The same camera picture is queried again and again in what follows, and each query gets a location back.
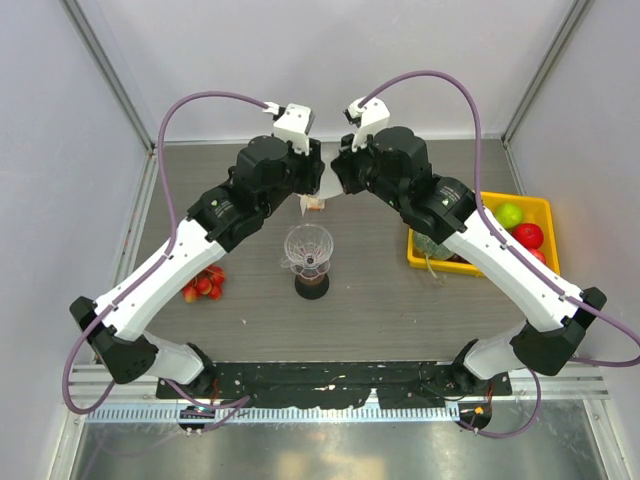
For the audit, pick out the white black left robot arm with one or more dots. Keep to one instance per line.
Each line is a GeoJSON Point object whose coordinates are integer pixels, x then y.
{"type": "Point", "coordinates": [266, 172]}

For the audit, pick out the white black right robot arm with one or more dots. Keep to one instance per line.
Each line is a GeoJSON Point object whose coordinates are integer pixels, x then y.
{"type": "Point", "coordinates": [393, 165]}

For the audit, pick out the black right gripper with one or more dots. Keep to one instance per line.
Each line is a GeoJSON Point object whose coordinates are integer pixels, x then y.
{"type": "Point", "coordinates": [345, 163]}

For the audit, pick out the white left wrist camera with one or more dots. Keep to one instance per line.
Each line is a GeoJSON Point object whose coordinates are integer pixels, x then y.
{"type": "Point", "coordinates": [292, 124]}

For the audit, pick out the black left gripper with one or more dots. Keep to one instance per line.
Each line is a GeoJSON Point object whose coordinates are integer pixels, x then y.
{"type": "Point", "coordinates": [312, 165]}

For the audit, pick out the red grape bunch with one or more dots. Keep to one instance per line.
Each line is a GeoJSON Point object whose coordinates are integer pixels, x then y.
{"type": "Point", "coordinates": [458, 259]}

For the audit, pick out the white slotted cable duct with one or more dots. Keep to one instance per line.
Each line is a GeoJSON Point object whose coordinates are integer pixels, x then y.
{"type": "Point", "coordinates": [182, 413]}

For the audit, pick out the yellow plastic fruit tray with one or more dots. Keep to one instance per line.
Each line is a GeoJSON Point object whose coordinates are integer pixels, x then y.
{"type": "Point", "coordinates": [535, 210]}

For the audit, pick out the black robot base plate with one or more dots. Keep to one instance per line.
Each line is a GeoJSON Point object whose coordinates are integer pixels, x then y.
{"type": "Point", "coordinates": [339, 385]}

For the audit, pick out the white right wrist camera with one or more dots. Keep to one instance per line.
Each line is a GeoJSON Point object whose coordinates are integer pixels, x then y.
{"type": "Point", "coordinates": [369, 116]}

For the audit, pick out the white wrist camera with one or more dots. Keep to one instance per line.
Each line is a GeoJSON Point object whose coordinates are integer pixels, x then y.
{"type": "Point", "coordinates": [369, 116]}
{"type": "Point", "coordinates": [292, 124]}

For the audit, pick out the green netted melon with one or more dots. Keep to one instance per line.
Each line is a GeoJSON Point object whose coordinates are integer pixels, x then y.
{"type": "Point", "coordinates": [430, 249]}

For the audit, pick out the red apple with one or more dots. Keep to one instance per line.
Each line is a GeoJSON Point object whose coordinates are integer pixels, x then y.
{"type": "Point", "coordinates": [529, 235]}

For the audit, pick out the black base glass carafe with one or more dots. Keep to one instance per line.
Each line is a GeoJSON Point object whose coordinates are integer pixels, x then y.
{"type": "Point", "coordinates": [311, 283]}

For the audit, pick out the green apple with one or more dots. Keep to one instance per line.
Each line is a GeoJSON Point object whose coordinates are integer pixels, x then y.
{"type": "Point", "coordinates": [509, 215]}

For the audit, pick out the stack of paper filters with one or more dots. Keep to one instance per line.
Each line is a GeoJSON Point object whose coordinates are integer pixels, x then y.
{"type": "Point", "coordinates": [313, 204]}

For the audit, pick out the white paper coffee filter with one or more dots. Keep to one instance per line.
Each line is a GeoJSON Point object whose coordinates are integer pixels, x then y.
{"type": "Point", "coordinates": [330, 184]}

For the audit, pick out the clear plastic coffee dripper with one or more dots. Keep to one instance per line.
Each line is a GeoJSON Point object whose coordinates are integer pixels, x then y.
{"type": "Point", "coordinates": [307, 250]}

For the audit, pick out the red cherry bunch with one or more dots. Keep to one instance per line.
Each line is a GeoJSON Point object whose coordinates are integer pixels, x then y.
{"type": "Point", "coordinates": [206, 284]}

